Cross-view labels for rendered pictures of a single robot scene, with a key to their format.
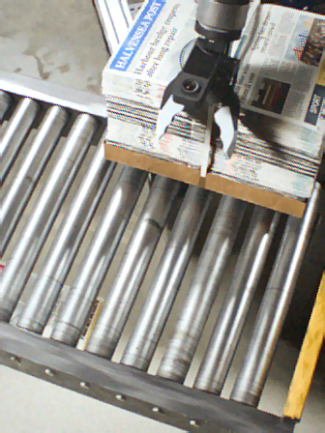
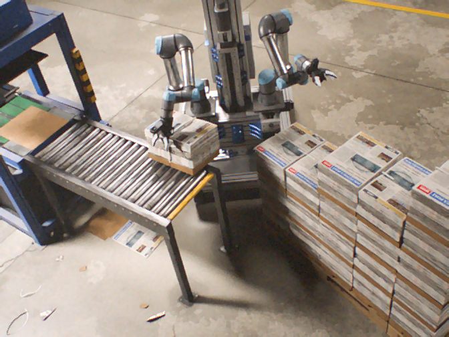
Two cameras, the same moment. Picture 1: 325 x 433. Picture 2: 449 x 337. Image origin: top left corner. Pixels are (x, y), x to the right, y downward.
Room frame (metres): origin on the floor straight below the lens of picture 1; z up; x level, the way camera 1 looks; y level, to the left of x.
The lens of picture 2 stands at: (-1.59, -1.27, 3.06)
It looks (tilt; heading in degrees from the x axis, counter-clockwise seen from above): 43 degrees down; 21
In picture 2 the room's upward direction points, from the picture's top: 10 degrees counter-clockwise
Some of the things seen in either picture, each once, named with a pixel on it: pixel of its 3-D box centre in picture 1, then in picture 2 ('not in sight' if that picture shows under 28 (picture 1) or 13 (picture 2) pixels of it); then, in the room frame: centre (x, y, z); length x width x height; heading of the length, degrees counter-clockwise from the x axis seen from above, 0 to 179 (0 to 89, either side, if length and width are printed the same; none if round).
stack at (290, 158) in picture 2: not in sight; (339, 222); (0.69, -1.14, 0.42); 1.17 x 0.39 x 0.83; 51
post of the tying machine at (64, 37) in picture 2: not in sight; (89, 103); (1.37, 0.85, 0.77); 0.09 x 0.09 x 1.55; 69
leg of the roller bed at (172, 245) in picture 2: not in sight; (179, 269); (0.24, -0.17, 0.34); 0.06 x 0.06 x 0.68; 69
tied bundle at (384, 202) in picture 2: not in sight; (402, 200); (0.42, -1.48, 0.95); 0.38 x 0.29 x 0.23; 141
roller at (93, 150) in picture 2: not in sight; (89, 154); (0.80, 0.58, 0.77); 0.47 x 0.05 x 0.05; 159
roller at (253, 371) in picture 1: (280, 289); (183, 194); (0.50, -0.20, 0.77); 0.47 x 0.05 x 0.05; 159
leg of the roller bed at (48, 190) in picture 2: not in sight; (55, 203); (0.69, 0.98, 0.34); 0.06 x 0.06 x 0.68; 69
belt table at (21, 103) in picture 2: not in sight; (24, 127); (1.08, 1.29, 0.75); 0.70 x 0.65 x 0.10; 69
